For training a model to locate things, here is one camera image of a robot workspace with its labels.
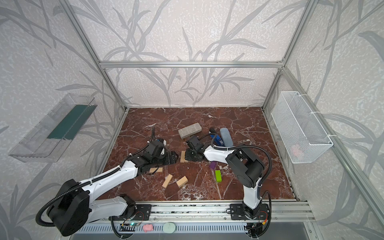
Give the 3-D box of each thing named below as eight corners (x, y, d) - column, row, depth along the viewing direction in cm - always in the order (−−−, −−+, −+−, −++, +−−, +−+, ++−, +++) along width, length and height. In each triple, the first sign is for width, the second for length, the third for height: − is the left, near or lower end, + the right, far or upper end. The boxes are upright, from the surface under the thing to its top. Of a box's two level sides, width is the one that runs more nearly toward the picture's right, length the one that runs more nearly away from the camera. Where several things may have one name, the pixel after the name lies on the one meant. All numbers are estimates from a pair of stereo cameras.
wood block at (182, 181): (179, 188, 83) (178, 186, 81) (176, 183, 85) (175, 182, 83) (188, 181, 86) (188, 179, 84) (185, 176, 87) (185, 175, 85)
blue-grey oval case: (224, 147, 100) (225, 144, 97) (219, 130, 109) (220, 127, 106) (232, 146, 101) (233, 143, 98) (227, 129, 110) (228, 126, 107)
